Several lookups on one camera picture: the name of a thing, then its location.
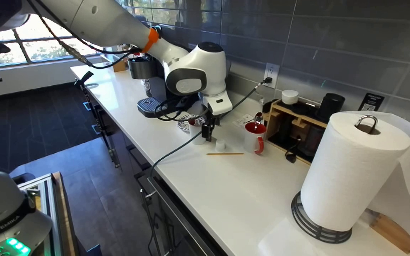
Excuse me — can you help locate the black wire towel holder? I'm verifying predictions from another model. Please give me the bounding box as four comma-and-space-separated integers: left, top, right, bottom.
290, 113, 381, 244

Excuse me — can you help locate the wooden countertop organizer box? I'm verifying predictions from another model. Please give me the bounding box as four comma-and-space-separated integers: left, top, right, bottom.
264, 98, 331, 165

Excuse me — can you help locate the orange wrist cable strap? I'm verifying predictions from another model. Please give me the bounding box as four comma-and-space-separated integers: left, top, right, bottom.
142, 27, 163, 54

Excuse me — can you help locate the wooden stir stick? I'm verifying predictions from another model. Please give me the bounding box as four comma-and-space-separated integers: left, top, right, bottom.
206, 150, 247, 158

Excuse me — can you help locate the aluminium profile base frame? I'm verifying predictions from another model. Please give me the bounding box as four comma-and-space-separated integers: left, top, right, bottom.
18, 172, 68, 256

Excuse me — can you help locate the black appliance power cord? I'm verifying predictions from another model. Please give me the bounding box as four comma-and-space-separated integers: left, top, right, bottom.
228, 76, 274, 113

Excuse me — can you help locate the long thin gripper cable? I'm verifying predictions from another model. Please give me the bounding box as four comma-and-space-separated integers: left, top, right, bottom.
139, 126, 207, 200

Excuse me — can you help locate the black cylindrical canister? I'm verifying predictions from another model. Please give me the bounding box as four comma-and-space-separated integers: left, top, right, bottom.
318, 92, 348, 123

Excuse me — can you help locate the white paper towel roll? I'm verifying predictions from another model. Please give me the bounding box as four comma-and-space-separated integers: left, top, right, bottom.
301, 109, 410, 246

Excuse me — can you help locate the dark wooden base cabinet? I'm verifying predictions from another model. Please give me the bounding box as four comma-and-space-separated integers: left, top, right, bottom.
83, 89, 226, 256

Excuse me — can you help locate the large window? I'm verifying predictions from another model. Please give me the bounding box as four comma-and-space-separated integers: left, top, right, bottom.
0, 12, 122, 65

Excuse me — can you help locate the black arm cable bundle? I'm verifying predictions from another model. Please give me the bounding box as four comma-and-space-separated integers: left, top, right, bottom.
26, 0, 207, 122

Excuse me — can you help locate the small black framed sign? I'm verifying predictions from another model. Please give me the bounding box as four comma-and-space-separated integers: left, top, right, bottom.
359, 91, 386, 112

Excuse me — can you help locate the wooden block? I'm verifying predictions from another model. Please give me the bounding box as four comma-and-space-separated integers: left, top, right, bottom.
367, 207, 410, 254

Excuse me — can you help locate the black silver Keurig coffee machine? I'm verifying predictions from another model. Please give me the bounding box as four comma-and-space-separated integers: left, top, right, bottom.
127, 51, 189, 119

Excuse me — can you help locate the white mug red interior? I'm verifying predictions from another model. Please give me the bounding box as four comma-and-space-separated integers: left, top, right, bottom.
244, 121, 268, 155

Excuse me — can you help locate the small white jar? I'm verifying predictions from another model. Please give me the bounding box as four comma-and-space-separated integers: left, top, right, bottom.
281, 88, 301, 106

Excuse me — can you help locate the small black clip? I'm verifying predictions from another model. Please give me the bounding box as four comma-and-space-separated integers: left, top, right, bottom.
284, 140, 304, 165

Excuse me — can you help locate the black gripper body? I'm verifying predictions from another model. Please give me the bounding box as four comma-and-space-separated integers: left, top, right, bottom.
203, 109, 220, 128

